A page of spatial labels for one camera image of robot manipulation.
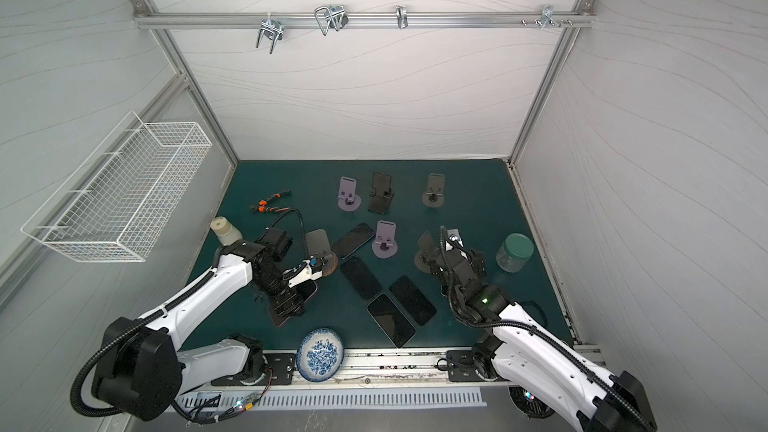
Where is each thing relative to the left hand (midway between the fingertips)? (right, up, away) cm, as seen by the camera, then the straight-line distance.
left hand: (299, 294), depth 81 cm
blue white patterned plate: (+7, -14, -6) cm, 16 cm away
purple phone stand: (+23, +10, +14) cm, 29 cm away
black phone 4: (+13, +12, +18) cm, 25 cm away
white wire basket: (-38, +26, -12) cm, 48 cm away
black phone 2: (+36, +8, -20) cm, 42 cm away
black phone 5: (+3, +3, -7) cm, 8 cm away
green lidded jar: (+61, +11, +3) cm, 62 cm away
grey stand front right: (+37, +10, +8) cm, 39 cm away
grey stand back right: (+41, +26, +29) cm, 57 cm away
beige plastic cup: (-26, +16, +10) cm, 32 cm away
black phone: (+32, -4, +6) cm, 33 cm away
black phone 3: (+16, +2, +9) cm, 19 cm away
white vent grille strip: (+3, -21, -10) cm, 24 cm away
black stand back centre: (+21, +24, +27) cm, 42 cm away
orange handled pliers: (-20, +22, +24) cm, 39 cm away
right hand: (+45, +13, +1) cm, 47 cm away
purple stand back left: (+10, +26, +23) cm, 36 cm away
